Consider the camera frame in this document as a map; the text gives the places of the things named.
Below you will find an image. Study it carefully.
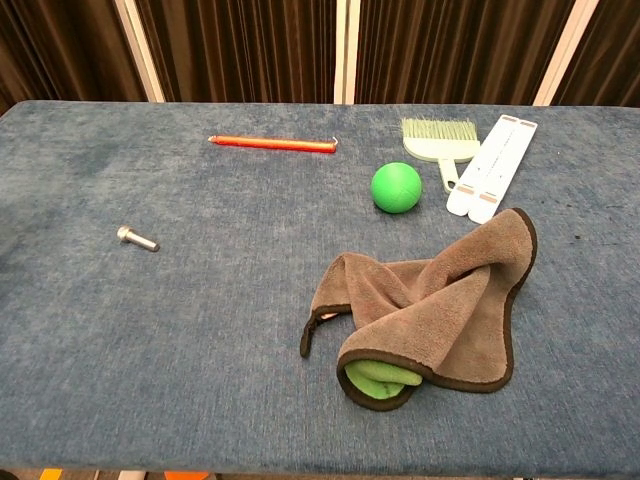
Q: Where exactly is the silver metal bolt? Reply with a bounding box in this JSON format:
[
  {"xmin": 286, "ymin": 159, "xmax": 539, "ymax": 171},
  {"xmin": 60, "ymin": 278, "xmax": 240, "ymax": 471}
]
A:
[{"xmin": 116, "ymin": 225, "xmax": 161, "ymax": 253}]

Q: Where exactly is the light green hand brush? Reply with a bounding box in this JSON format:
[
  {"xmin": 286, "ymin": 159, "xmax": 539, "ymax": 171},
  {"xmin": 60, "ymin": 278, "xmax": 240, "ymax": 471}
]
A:
[{"xmin": 401, "ymin": 116, "xmax": 482, "ymax": 195}]

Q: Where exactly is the green ball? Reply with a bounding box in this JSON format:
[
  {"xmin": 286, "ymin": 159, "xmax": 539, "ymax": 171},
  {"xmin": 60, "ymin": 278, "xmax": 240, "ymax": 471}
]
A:
[{"xmin": 370, "ymin": 161, "xmax": 424, "ymax": 215}]

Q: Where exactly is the orange red pencil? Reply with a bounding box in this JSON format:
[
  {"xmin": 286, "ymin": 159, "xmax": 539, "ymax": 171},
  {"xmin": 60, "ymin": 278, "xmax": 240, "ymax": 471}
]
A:
[{"xmin": 207, "ymin": 134, "xmax": 338, "ymax": 155}]

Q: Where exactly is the brown and green microfiber cloth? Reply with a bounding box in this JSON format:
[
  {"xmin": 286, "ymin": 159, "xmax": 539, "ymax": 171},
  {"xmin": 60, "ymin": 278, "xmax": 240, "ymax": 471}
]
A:
[{"xmin": 299, "ymin": 207, "xmax": 539, "ymax": 413}]

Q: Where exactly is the dark brown curtain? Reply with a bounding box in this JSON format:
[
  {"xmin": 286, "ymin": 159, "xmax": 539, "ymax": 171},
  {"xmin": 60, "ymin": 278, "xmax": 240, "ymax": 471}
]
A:
[{"xmin": 0, "ymin": 0, "xmax": 640, "ymax": 115}]

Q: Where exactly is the white frame post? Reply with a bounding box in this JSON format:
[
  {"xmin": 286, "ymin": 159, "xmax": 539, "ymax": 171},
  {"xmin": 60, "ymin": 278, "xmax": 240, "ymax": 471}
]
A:
[
  {"xmin": 333, "ymin": 0, "xmax": 362, "ymax": 105},
  {"xmin": 113, "ymin": 0, "xmax": 167, "ymax": 104},
  {"xmin": 532, "ymin": 0, "xmax": 601, "ymax": 107}
]

